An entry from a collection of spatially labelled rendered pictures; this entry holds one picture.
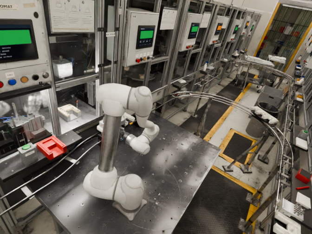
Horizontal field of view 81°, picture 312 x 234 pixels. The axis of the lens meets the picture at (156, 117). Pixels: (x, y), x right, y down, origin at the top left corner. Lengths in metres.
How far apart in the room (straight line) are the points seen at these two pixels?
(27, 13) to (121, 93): 0.61
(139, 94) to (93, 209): 0.86
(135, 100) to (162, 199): 0.83
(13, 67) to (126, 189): 0.93
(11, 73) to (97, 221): 1.01
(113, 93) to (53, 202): 0.87
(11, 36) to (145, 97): 0.71
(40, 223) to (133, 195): 1.22
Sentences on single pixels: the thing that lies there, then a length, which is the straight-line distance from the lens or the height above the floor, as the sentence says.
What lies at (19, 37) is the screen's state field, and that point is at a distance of 1.21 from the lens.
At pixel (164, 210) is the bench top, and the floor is 0.68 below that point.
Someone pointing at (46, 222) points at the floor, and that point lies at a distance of 2.25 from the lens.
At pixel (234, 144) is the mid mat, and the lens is 3.57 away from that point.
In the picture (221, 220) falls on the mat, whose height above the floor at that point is 0.01.
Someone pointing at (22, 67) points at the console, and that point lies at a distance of 1.28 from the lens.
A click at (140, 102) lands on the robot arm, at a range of 1.00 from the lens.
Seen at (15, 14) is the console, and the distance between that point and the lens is 1.22.
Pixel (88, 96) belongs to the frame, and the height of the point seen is 1.00.
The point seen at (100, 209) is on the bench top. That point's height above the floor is 0.68.
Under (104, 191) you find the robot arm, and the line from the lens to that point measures 1.28.
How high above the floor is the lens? 1.94
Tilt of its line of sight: 33 degrees down
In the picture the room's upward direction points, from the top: 12 degrees clockwise
